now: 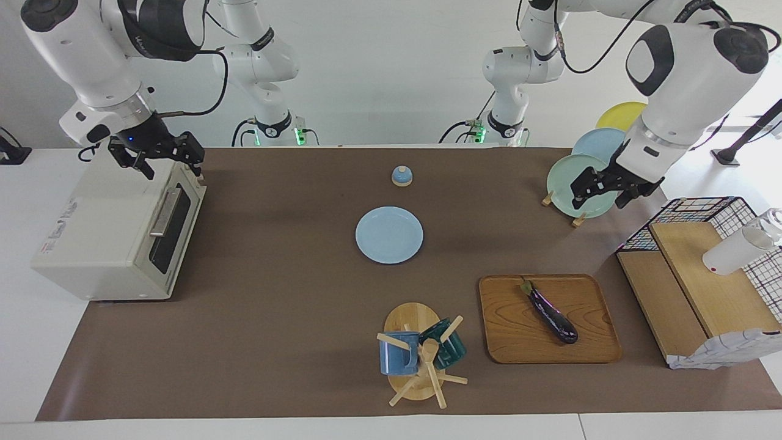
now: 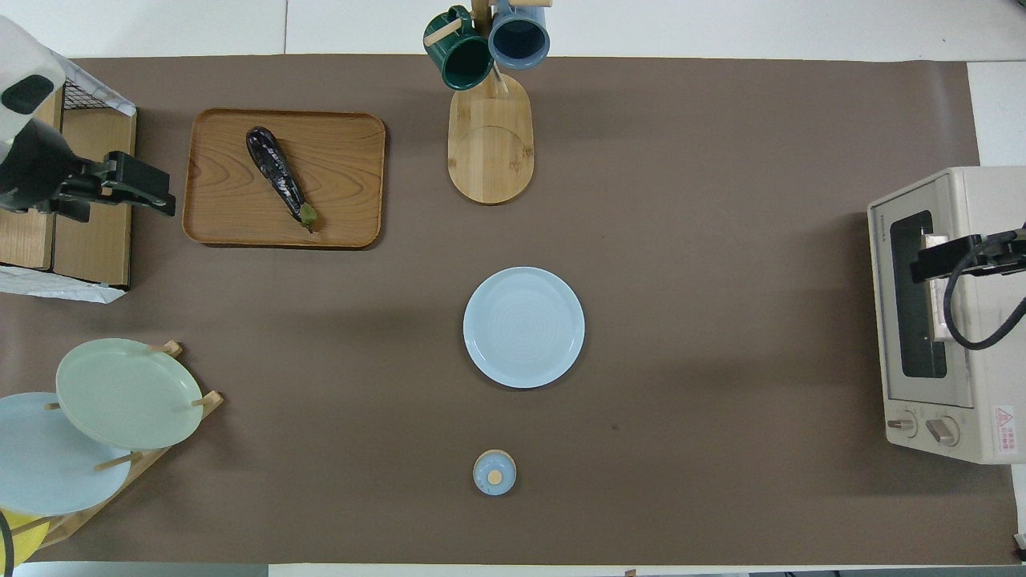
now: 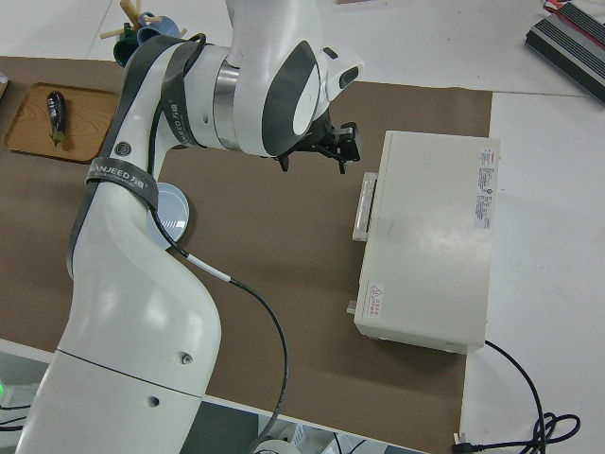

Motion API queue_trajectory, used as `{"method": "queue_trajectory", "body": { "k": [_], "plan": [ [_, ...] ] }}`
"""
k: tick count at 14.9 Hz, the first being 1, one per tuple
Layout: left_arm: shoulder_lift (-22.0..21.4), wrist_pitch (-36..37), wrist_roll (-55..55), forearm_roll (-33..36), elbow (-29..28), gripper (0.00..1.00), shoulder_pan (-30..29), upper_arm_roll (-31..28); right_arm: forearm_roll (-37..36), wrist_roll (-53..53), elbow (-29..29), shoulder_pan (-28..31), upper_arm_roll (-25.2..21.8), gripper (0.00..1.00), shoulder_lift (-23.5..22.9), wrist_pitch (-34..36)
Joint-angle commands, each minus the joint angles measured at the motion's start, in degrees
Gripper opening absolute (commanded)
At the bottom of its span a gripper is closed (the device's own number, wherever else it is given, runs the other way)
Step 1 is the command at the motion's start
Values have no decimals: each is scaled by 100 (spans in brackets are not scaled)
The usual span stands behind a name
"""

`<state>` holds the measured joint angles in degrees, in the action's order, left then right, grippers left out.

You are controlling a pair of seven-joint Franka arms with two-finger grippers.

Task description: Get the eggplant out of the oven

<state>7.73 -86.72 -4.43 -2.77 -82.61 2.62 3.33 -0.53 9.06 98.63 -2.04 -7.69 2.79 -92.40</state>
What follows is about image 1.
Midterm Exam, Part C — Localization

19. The cream toaster oven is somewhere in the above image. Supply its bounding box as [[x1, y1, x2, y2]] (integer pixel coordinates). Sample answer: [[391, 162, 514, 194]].
[[31, 150, 207, 301]]

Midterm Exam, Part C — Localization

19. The dark purple eggplant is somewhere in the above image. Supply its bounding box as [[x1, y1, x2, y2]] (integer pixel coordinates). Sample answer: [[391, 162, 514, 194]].
[[520, 278, 579, 345]]

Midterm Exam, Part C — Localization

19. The light blue serving plate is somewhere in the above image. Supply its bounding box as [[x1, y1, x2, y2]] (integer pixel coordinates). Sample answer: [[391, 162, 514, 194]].
[[355, 205, 424, 265]]

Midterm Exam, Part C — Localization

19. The wooden plate rack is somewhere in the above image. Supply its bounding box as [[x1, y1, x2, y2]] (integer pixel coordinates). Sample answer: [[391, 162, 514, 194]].
[[541, 191, 588, 228]]

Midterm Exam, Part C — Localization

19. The pale green plate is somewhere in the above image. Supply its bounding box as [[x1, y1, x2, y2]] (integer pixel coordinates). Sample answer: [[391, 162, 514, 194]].
[[546, 154, 619, 219]]

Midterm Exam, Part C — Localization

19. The light blue racked plate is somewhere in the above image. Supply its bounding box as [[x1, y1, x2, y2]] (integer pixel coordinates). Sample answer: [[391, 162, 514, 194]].
[[572, 127, 630, 163]]

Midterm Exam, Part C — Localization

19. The yellow plate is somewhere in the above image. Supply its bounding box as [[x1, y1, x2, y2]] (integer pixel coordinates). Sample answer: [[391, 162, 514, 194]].
[[596, 101, 648, 132]]

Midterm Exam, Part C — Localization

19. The white cup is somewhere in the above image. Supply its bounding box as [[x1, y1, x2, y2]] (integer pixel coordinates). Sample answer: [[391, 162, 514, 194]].
[[703, 208, 782, 276]]

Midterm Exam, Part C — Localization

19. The light wooden shelf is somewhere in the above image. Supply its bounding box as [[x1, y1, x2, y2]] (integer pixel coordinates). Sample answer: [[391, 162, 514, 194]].
[[616, 221, 782, 367]]

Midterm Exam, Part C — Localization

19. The black device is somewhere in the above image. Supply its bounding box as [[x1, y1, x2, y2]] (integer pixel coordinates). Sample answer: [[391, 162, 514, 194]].
[[0, 126, 32, 166]]

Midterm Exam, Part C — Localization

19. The black stand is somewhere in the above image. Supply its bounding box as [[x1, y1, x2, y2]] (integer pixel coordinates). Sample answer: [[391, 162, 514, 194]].
[[711, 98, 782, 167]]

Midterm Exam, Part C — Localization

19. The brown wooden tray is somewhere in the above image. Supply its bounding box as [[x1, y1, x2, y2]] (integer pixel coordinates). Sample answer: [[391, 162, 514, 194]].
[[478, 274, 623, 365]]

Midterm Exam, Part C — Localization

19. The brown table mat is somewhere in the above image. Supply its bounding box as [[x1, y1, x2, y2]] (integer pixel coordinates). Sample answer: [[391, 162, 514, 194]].
[[35, 147, 782, 421]]

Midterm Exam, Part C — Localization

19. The white patterned cloth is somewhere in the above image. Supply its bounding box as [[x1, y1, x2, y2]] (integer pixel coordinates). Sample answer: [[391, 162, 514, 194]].
[[667, 328, 782, 370]]

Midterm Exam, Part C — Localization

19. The dark green mug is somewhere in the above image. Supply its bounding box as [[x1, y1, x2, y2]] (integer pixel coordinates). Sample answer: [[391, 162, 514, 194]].
[[418, 318, 467, 369]]

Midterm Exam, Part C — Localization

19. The wooden mug tree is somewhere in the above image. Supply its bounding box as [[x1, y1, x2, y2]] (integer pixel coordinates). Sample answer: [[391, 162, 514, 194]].
[[376, 302, 469, 409]]

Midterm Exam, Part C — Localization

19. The blue mug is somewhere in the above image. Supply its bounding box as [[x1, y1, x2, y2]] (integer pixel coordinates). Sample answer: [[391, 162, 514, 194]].
[[379, 331, 421, 376]]

